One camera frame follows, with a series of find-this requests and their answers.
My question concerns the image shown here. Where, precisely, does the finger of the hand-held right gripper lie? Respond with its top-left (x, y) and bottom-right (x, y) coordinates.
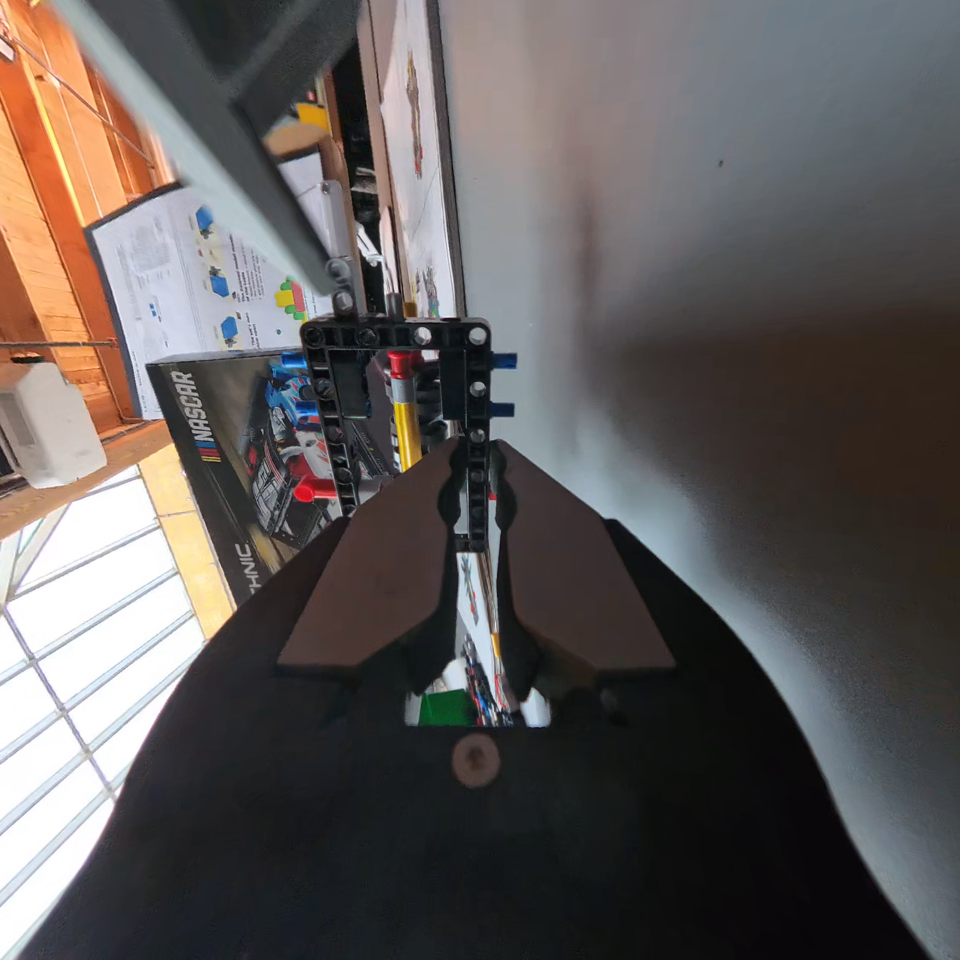
top-left (51, 0), bottom-right (365, 295)

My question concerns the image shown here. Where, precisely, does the white box device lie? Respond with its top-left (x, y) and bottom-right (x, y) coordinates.
top-left (0, 363), bottom-right (108, 490)

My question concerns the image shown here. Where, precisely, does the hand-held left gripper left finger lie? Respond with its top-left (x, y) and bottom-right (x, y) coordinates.
top-left (277, 437), bottom-right (462, 695)

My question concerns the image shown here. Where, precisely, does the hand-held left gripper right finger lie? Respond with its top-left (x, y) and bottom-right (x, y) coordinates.
top-left (493, 439), bottom-right (678, 700)

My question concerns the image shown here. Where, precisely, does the black frame lego model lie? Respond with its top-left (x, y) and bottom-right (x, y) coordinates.
top-left (300, 258), bottom-right (519, 556)

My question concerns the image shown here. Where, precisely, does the window with white bars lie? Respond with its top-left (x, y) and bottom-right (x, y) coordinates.
top-left (0, 465), bottom-right (207, 954)

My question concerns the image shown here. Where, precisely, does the white poster with brick pictures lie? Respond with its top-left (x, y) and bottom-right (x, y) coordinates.
top-left (84, 182), bottom-right (339, 421)

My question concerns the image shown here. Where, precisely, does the black lego set box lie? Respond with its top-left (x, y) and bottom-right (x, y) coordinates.
top-left (146, 348), bottom-right (399, 609)

